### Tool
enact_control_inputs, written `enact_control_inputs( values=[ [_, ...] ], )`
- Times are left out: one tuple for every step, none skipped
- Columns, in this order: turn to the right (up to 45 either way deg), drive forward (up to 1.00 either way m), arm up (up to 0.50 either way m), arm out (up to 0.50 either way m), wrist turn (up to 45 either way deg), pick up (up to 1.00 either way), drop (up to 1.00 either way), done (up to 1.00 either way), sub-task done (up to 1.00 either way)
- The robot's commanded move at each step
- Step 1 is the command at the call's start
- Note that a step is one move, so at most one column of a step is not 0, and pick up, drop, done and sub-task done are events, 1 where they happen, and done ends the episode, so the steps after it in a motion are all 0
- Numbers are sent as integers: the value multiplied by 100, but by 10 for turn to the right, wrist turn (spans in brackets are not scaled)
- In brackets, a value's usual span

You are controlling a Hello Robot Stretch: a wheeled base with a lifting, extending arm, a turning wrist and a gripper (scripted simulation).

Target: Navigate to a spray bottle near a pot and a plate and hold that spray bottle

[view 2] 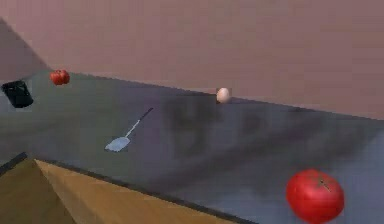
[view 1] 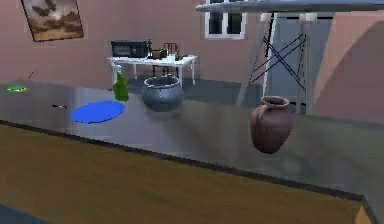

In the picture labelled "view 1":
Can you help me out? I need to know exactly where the wooden counter with grey top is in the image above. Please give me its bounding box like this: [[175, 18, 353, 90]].
[[0, 79, 384, 224]]

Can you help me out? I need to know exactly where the dark kettle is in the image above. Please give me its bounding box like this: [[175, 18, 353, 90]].
[[150, 47, 169, 61]]

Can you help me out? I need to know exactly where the green spray bottle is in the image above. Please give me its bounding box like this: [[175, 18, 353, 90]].
[[111, 64, 130, 103]]

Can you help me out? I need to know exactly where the grey metal pot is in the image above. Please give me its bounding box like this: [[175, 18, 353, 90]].
[[141, 75, 185, 113]]

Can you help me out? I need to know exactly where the black microwave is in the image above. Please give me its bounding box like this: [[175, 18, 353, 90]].
[[110, 39, 150, 59]]

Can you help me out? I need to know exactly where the framed cloud picture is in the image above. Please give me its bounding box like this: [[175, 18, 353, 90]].
[[20, 0, 85, 43]]

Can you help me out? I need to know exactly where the white framed window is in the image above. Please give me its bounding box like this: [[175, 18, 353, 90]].
[[204, 0, 248, 41]]

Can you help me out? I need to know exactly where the brown clay vase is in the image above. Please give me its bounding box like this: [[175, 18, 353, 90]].
[[249, 95, 294, 155]]

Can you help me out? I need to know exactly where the green round dish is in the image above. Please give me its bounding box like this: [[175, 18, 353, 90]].
[[4, 84, 28, 93]]

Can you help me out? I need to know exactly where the dark wooden chair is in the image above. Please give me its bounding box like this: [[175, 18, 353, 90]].
[[152, 42, 180, 78]]

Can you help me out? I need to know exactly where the grey table with crossed legs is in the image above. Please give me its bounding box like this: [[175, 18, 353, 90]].
[[195, 0, 384, 116]]

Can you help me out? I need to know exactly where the blue plate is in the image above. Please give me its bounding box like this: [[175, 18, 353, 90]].
[[69, 100, 127, 125]]

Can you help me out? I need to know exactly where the white table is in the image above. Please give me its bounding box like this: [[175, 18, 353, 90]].
[[107, 54, 198, 88]]

